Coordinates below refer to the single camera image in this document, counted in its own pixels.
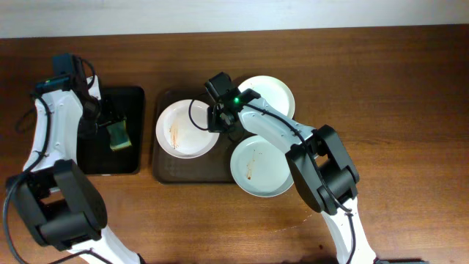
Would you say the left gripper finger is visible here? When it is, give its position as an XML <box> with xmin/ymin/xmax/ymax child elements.
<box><xmin>103</xmin><ymin>97</ymin><xmax>119</xmax><ymax>122</ymax></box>
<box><xmin>97</xmin><ymin>117</ymin><xmax>127</xmax><ymax>128</ymax></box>

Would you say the green yellow sponge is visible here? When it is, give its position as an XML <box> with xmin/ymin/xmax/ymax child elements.
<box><xmin>106</xmin><ymin>120</ymin><xmax>132</xmax><ymax>151</ymax></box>

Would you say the white plate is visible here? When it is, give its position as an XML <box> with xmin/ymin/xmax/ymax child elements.
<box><xmin>238</xmin><ymin>76</ymin><xmax>295</xmax><ymax>119</ymax></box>
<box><xmin>155</xmin><ymin>99</ymin><xmax>219</xmax><ymax>159</ymax></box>
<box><xmin>230</xmin><ymin>136</ymin><xmax>293</xmax><ymax>198</ymax></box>

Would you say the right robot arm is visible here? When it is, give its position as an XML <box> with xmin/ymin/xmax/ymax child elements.
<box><xmin>208</xmin><ymin>93</ymin><xmax>378</xmax><ymax>263</ymax></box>

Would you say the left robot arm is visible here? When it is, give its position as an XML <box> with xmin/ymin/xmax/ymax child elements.
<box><xmin>2</xmin><ymin>74</ymin><xmax>144</xmax><ymax>263</ymax></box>

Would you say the black plastic tray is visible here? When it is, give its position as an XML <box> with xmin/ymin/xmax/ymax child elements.
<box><xmin>77</xmin><ymin>86</ymin><xmax>145</xmax><ymax>175</ymax></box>

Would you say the brown translucent tray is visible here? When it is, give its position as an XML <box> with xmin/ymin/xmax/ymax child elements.
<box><xmin>152</xmin><ymin>89</ymin><xmax>254</xmax><ymax>184</ymax></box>

